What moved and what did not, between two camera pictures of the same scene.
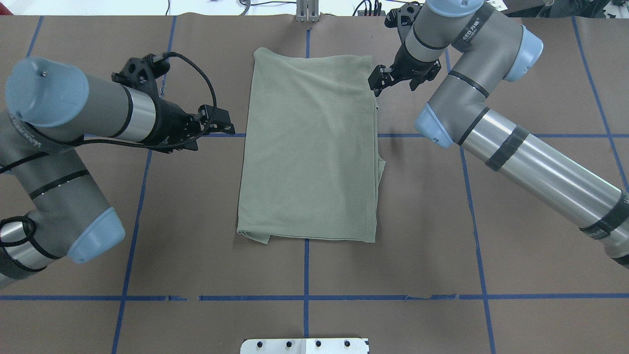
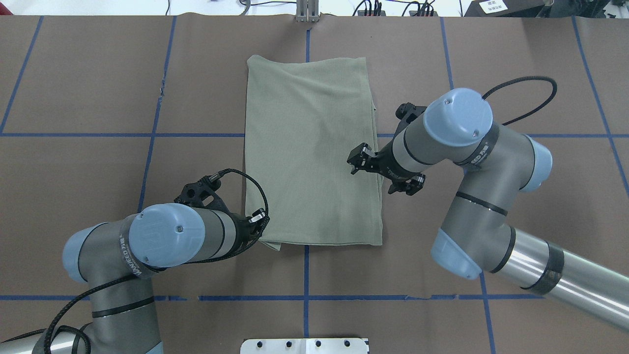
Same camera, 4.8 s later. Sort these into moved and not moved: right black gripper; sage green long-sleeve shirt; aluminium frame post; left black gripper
Moved: right black gripper; left black gripper
Not moved: sage green long-sleeve shirt; aluminium frame post
